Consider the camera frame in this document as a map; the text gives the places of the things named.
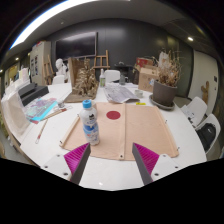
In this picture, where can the grey plant saucer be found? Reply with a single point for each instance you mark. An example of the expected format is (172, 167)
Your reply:
(156, 102)

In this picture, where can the red box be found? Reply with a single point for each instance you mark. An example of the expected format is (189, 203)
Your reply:
(144, 62)

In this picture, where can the white spray bottle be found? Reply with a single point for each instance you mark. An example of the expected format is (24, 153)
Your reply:
(102, 80)

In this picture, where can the open newspaper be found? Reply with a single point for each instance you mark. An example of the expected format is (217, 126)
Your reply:
(120, 93)

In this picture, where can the wooden paint brush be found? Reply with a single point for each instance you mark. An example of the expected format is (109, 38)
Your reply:
(53, 114)

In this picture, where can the long ceiling light strip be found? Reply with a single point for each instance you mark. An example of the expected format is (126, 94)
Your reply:
(46, 16)

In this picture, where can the black wall screen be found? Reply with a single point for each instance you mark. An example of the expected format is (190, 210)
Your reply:
(76, 46)

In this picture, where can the dried plant in grey pot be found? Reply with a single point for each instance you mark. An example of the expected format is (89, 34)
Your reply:
(164, 93)

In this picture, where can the white plaster bust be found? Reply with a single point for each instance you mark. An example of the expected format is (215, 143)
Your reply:
(60, 66)

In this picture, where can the brown cardboard box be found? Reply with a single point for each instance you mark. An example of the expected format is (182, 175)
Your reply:
(146, 80)

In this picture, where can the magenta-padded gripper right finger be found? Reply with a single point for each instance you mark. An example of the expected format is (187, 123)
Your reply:
(146, 160)

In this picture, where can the colourful painted sheet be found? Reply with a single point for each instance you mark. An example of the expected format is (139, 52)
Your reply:
(40, 109)

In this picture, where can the flat round red coaster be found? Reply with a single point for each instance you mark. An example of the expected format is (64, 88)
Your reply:
(113, 115)

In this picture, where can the white plastic chair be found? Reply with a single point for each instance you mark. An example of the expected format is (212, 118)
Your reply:
(199, 106)
(111, 76)
(215, 121)

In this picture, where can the small grey glass bottle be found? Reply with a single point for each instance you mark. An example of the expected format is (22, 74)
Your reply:
(122, 80)

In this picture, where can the black backpack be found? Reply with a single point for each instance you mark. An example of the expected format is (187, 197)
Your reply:
(206, 136)

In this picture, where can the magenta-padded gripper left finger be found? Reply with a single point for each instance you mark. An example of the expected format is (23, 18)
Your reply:
(76, 160)

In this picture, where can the black storage case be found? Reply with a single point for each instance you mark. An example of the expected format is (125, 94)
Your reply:
(33, 93)

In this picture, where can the wooden wall figure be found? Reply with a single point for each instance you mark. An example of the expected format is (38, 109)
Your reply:
(205, 91)

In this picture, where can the white paper stack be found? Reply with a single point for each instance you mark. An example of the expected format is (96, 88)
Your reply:
(188, 112)

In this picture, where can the white shelf cabinet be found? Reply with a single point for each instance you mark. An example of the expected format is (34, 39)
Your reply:
(40, 63)

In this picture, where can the small paint jar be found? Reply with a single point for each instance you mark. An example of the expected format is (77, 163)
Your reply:
(60, 104)

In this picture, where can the white blue-capped drink bottle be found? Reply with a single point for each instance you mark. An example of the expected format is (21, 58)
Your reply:
(90, 125)

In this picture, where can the small yellow tag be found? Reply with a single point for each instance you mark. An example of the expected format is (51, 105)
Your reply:
(140, 103)

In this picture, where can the wooden easel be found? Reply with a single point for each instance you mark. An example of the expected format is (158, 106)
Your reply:
(101, 61)

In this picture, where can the golden sculpture on wooden board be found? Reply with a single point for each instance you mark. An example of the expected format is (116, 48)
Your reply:
(85, 81)

